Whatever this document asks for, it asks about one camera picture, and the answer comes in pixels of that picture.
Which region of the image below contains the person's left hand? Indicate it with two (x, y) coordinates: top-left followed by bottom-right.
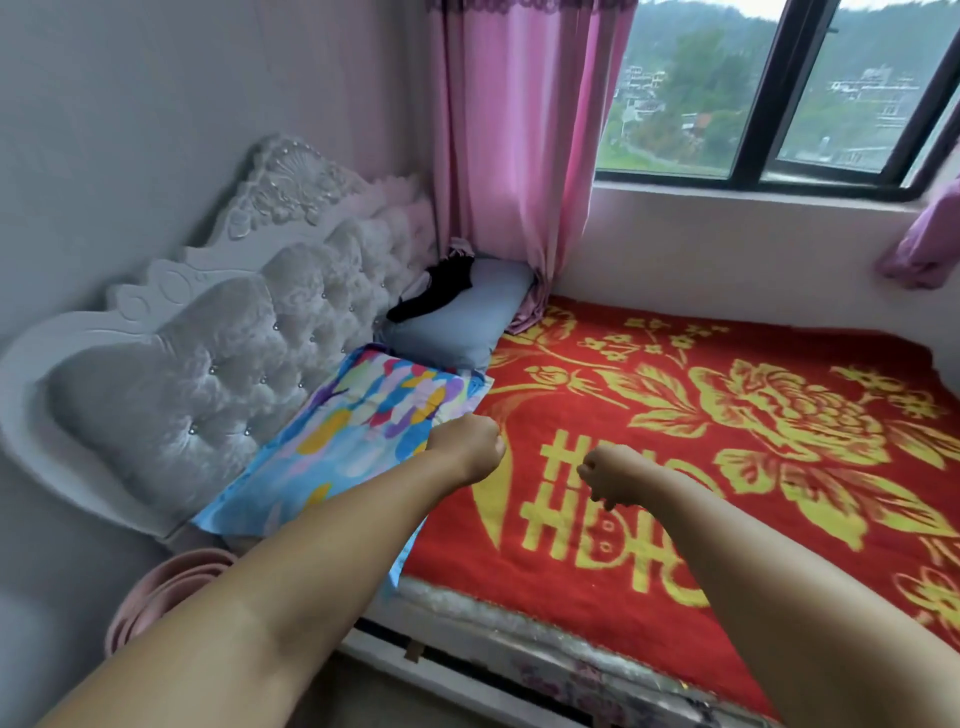
(424, 412), (509, 489)

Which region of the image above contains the person's right hand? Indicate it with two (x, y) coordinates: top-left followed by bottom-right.
(577, 441), (677, 515)

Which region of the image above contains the black garment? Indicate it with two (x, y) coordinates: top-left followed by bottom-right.
(387, 250), (479, 324)

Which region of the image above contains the person's left forearm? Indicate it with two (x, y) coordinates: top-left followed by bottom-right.
(37, 450), (474, 728)

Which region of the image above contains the person's right forearm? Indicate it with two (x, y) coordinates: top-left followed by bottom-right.
(645, 480), (960, 728)

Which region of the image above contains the red and yellow blanket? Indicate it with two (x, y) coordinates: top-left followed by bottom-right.
(330, 292), (960, 728)

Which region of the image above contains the blue patterned pillow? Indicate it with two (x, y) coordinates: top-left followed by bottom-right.
(192, 345), (497, 590)

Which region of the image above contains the pale blue pillow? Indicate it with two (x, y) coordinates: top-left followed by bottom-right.
(372, 255), (539, 374)

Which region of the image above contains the white tufted headboard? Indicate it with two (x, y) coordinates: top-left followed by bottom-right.
(0, 135), (440, 542)

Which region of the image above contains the wide pink curtain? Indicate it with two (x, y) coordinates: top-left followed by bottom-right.
(427, 0), (639, 335)

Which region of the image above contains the pink fabric item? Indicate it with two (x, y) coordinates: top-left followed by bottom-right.
(102, 546), (242, 659)

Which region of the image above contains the narrow pink curtain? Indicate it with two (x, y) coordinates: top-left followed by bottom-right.
(877, 177), (960, 291)

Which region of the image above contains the dark framed window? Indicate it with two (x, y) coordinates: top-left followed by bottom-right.
(595, 0), (960, 204)

